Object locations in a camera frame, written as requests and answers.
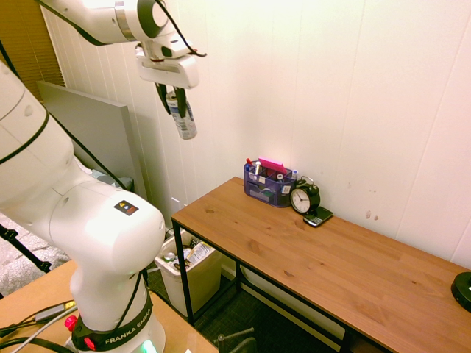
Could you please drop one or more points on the gray flat board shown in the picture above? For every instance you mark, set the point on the gray flat board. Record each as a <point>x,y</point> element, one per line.
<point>95,128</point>

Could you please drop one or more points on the teal cloth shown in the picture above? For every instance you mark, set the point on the teal cloth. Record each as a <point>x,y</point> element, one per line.
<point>110,180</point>

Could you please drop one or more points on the black camera stand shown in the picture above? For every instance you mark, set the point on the black camera stand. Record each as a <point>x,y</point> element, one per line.
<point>25,250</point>

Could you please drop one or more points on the crumpled snack bag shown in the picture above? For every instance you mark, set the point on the crumpled snack bag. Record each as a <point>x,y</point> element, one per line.
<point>200,252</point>

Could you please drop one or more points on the blue mesh desk organizer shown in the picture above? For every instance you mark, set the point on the blue mesh desk organizer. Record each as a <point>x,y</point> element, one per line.
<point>265,193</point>

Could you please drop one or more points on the pink sticky note pad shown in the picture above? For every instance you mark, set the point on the pink sticky note pad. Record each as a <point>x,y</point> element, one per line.
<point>272,166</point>

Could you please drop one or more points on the wooden desk with black frame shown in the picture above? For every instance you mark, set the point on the wooden desk with black frame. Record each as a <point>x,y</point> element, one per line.
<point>331,257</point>

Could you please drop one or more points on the black twin-bell alarm clock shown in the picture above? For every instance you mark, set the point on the black twin-bell alarm clock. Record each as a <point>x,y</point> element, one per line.
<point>303,200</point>

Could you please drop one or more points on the white blue spray can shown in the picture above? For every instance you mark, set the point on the white blue spray can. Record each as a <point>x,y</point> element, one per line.
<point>187,127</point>

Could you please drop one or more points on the black desk lamp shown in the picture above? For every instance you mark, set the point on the black desk lamp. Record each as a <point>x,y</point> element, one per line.
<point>463,292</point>

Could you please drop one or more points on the light brown robot mounting table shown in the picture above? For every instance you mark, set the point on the light brown robot mounting table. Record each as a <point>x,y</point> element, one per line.
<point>33,290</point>

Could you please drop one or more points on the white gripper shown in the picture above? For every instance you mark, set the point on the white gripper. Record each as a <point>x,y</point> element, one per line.
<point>167,70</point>

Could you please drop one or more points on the white patterned bedding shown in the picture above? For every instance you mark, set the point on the white patterned bedding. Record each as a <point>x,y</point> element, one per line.
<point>22,264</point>

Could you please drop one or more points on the black table clamp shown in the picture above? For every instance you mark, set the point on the black table clamp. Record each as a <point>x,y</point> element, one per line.
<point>235,340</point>

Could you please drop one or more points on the red marker pen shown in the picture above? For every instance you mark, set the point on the red marker pen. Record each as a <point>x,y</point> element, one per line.
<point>249,162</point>

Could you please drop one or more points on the blue capped marker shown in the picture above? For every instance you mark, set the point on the blue capped marker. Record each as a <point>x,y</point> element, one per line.
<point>294,173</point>

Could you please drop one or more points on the black mobile phone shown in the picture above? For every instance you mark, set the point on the black mobile phone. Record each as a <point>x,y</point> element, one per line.
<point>318,217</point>

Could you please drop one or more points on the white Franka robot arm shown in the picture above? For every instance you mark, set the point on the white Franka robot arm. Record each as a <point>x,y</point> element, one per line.
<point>73,206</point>

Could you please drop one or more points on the tan window blind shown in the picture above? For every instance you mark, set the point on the tan window blind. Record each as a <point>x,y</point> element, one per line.
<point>27,48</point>

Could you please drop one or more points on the beige trash bin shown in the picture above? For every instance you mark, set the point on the beige trash bin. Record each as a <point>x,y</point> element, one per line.
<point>202,283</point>

